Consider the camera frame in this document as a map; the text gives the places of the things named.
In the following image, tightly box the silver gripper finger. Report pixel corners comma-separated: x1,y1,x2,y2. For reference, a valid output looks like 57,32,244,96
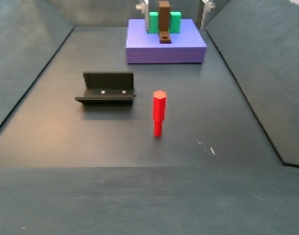
136,0,149,30
200,0,216,28

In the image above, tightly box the red hexagonal peg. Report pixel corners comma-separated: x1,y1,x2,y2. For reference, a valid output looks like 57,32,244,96
153,90,167,137

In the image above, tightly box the green block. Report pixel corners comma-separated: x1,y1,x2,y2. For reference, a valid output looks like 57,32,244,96
148,11,181,34

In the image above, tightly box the purple base block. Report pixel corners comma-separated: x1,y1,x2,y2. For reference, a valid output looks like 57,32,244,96
125,19,207,64

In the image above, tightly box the brown L-shaped bracket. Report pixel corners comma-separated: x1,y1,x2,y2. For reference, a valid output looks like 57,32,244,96
157,1,172,44

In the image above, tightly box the black angle bracket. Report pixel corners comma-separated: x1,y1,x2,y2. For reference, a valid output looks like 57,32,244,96
75,72,135,104

